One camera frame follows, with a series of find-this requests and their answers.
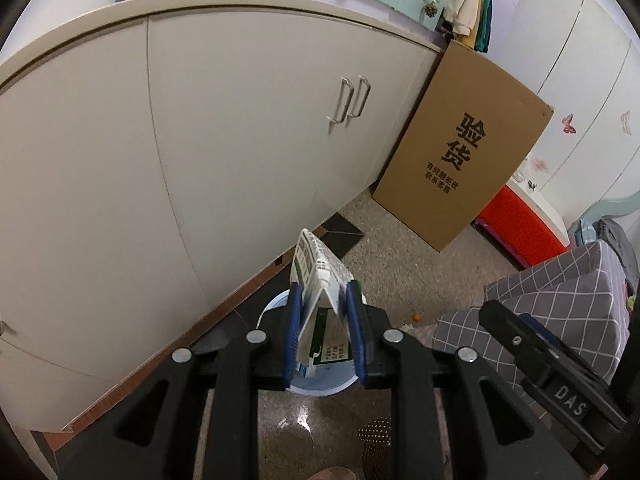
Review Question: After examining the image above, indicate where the grey checked blanket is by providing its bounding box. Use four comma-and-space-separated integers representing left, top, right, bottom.
432, 240, 631, 391

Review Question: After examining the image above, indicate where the dark perforated slipper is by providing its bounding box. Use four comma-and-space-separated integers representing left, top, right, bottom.
357, 415, 401, 480

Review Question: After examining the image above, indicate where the mint bed frame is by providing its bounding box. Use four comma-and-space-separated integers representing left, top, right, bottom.
579, 194, 640, 222

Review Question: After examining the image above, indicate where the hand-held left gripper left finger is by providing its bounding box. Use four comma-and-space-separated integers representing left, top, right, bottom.
60, 284, 306, 480

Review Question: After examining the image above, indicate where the red plastic storage box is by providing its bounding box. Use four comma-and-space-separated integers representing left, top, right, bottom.
475, 185, 571, 268

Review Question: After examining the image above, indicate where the green and white carton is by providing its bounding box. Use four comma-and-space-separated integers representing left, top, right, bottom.
289, 228, 357, 378

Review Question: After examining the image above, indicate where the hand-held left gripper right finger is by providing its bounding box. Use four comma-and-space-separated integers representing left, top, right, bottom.
345, 280, 586, 480

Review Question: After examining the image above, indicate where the green hanging garment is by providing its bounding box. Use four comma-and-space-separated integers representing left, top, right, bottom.
474, 0, 494, 54

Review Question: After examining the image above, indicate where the metal cabinet handle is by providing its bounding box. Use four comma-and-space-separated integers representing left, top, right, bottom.
348, 75, 371, 120
327, 76, 353, 124

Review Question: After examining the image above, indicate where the cream cabinet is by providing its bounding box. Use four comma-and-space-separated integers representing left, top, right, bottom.
0, 0, 446, 433

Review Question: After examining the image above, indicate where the white storage box lid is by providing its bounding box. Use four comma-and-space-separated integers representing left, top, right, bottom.
505, 177, 572, 247

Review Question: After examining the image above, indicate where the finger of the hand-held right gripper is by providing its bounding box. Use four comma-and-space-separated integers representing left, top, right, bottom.
479, 300, 557, 386

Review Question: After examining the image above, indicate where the white wardrobe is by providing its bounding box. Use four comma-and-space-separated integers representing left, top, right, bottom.
492, 0, 640, 226

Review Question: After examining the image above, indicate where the white trash bin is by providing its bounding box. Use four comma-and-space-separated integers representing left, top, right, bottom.
256, 290, 362, 399

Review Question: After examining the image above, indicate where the grey duvet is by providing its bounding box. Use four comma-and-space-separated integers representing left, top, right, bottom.
597, 219, 640, 283

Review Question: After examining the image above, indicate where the person's foot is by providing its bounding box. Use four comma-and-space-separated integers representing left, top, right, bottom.
307, 466, 359, 480

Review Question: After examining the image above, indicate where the brown cardboard box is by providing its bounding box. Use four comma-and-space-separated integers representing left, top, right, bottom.
371, 40, 555, 252

